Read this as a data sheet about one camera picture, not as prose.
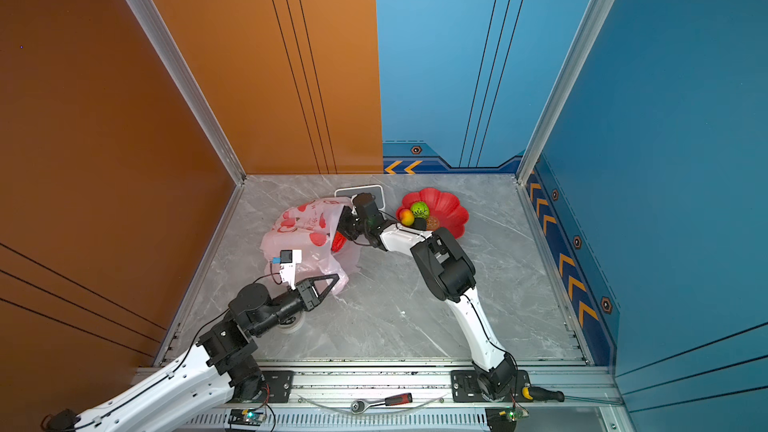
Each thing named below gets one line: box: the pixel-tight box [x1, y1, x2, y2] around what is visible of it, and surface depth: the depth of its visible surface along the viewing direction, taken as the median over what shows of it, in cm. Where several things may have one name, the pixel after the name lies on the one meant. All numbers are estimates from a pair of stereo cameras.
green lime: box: [411, 201, 429, 219], surface depth 104 cm
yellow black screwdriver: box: [521, 386, 565, 402], surface depth 72 cm
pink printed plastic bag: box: [260, 197, 362, 295], surface depth 83 cm
